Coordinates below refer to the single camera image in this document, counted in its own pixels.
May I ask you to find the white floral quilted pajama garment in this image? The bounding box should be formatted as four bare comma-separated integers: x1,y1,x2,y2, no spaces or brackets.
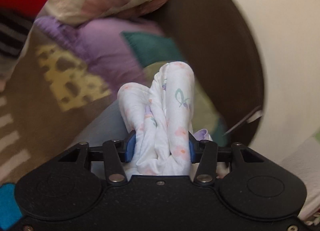
117,61,213,177

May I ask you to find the dark wooden bed frame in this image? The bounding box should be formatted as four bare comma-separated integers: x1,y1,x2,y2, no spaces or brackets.
149,0,264,145

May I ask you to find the purple puffy garment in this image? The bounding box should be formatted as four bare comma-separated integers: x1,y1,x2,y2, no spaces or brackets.
35,16,163,93

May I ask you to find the teal green garment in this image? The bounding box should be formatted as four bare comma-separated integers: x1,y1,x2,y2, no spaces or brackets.
121,31,185,68

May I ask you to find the red striped folded clothes stack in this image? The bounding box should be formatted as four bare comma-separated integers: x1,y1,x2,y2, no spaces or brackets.
0,0,67,79

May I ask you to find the Mickey Mouse plush blanket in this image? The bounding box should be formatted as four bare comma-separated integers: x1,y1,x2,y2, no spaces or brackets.
1,28,113,184

